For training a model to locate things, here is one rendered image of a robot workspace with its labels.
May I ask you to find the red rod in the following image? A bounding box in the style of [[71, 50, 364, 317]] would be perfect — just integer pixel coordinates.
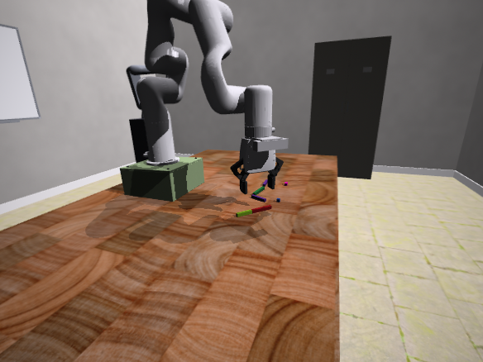
[[251, 205, 271, 213]]

